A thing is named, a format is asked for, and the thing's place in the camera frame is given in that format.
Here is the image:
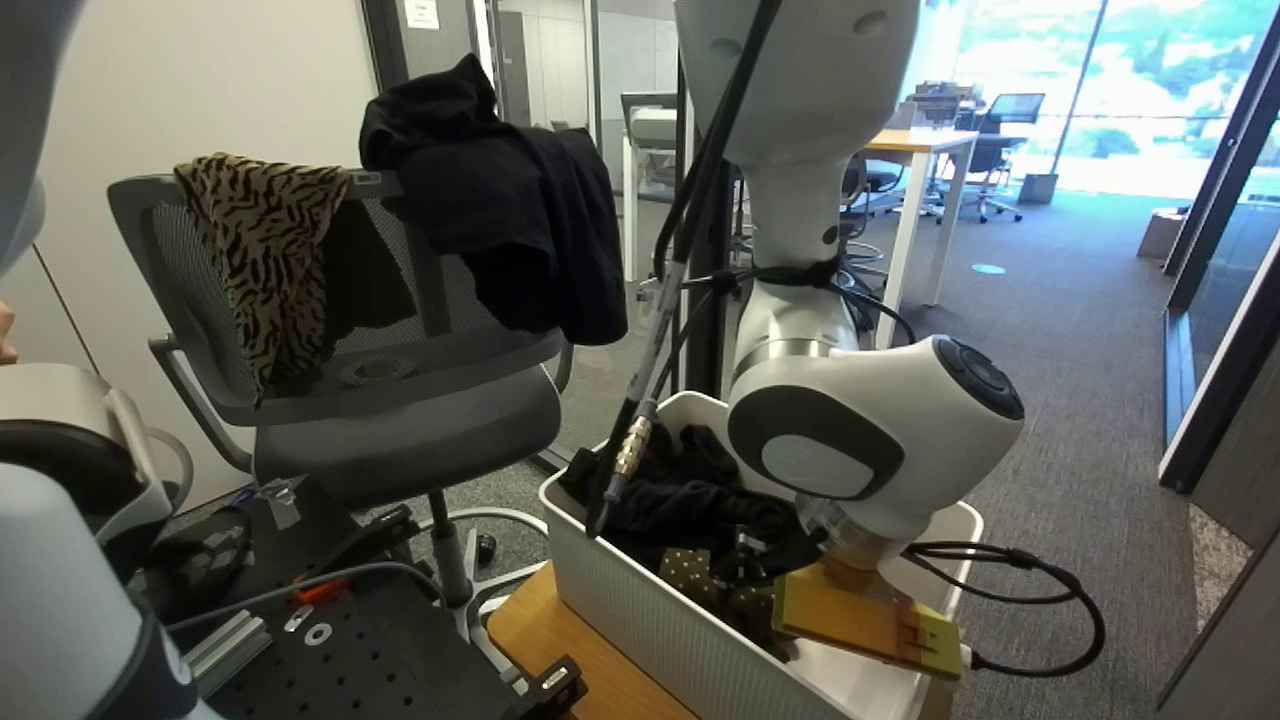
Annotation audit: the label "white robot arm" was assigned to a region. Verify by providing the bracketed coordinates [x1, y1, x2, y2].
[676, 0, 1023, 540]

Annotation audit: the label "black clothes in box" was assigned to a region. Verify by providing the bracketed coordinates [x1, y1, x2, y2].
[556, 421, 834, 656]

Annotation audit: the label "white plastic storage box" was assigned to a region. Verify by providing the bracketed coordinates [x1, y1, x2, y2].
[538, 387, 988, 720]

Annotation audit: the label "grey office chair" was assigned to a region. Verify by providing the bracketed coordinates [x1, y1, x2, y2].
[109, 172, 568, 624]

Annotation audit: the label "black garment on chair back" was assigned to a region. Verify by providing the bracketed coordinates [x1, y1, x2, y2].
[357, 57, 627, 344]

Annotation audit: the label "wooden office table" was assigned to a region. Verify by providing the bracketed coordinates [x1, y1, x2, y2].
[863, 127, 977, 347]

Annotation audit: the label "leopard print cloth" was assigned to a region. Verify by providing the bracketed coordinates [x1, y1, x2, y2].
[174, 152, 354, 400]

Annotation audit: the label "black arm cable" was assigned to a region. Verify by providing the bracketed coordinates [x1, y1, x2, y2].
[900, 536, 1107, 681]

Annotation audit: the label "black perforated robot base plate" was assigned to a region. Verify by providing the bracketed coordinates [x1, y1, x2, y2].
[214, 575, 578, 720]

